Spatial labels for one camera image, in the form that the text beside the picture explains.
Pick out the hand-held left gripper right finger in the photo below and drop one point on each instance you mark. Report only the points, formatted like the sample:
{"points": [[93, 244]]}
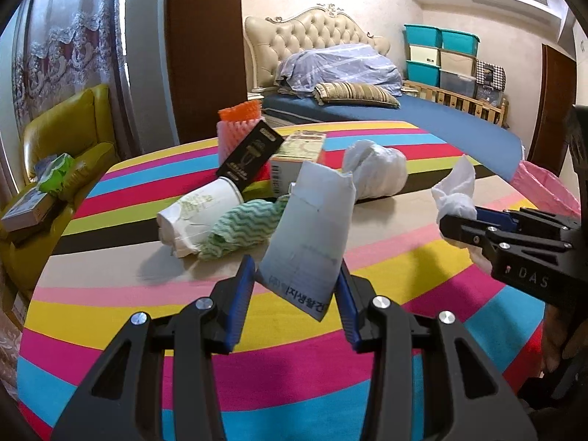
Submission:
{"points": [[347, 303]]}

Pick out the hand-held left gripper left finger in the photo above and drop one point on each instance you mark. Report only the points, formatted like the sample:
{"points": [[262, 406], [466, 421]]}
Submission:
{"points": [[241, 294]]}

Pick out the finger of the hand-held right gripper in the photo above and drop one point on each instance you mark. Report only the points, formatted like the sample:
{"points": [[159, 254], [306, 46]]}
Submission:
{"points": [[468, 232], [491, 216]]}

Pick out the white tissue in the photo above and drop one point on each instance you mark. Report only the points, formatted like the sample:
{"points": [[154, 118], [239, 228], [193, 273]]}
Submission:
{"points": [[455, 188]]}

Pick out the pink trash bin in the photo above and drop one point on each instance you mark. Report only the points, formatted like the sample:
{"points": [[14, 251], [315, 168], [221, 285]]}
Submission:
{"points": [[546, 188]]}

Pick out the green wavy pattern cloth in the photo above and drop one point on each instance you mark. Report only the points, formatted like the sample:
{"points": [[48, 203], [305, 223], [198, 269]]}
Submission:
{"points": [[243, 225]]}

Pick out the grey paper envelope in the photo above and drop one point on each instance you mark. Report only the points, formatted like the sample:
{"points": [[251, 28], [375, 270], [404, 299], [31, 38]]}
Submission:
{"points": [[312, 220]]}

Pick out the crushed paper cup green print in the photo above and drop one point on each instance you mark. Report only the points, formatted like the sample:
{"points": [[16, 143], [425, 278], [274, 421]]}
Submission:
{"points": [[193, 211]]}

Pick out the white plastic bag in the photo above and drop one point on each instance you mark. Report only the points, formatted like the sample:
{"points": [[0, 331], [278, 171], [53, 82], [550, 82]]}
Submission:
{"points": [[381, 170]]}

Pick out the black carton box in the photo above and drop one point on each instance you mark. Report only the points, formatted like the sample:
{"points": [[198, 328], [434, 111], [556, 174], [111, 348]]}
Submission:
{"points": [[250, 156]]}

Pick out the small printed carton box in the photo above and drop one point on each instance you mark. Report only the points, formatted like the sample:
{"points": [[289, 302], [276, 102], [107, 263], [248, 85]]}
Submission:
{"points": [[294, 154]]}

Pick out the orange and pink foam net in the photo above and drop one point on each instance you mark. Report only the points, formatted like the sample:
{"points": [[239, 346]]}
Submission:
{"points": [[234, 133]]}

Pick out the person's right hand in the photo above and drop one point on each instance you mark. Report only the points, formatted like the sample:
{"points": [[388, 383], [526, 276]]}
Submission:
{"points": [[553, 344]]}

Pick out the bed with blue cover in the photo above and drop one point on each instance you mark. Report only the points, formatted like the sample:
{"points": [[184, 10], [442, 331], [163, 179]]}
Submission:
{"points": [[436, 115]]}

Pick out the brown wooden door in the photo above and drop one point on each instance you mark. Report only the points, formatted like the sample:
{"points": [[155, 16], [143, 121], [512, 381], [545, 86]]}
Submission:
{"points": [[556, 101]]}

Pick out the grey clear storage box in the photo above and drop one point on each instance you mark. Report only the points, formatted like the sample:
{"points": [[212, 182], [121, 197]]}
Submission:
{"points": [[457, 81]]}

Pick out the houndstooth pattern bag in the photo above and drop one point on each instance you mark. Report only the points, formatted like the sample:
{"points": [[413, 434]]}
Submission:
{"points": [[489, 76]]}

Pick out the beige plastic storage box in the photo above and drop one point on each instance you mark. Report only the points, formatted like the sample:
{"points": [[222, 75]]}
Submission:
{"points": [[457, 62], [425, 54]]}

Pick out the teal plastic storage box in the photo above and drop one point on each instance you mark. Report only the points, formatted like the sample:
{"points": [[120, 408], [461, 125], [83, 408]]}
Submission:
{"points": [[422, 36], [422, 72], [459, 41]]}

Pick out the striped beige pillow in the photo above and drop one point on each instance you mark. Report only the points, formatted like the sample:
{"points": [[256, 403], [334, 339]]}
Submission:
{"points": [[353, 94]]}

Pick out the light blue striped duvet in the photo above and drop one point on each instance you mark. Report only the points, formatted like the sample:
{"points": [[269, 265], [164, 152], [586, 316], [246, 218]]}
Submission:
{"points": [[340, 64]]}

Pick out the green packet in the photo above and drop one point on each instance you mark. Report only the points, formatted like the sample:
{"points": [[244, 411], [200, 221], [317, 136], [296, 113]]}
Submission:
{"points": [[57, 174]]}

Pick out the grey book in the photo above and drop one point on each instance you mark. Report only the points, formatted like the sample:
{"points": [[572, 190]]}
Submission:
{"points": [[27, 211]]}

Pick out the dark brown wooden panel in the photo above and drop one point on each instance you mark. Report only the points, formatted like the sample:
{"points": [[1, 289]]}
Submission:
{"points": [[202, 55]]}

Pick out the yellow-green leather armchair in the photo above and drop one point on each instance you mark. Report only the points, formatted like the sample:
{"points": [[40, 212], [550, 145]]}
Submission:
{"points": [[69, 119]]}

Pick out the beige tufted headboard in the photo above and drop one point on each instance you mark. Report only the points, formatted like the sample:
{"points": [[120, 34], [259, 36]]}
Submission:
{"points": [[312, 27]]}

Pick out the pink lace patterned curtain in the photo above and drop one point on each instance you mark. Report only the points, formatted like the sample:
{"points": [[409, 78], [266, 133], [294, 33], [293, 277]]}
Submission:
{"points": [[69, 46]]}

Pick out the wooden crib rail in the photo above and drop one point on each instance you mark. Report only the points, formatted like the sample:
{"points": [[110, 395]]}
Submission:
{"points": [[459, 96]]}

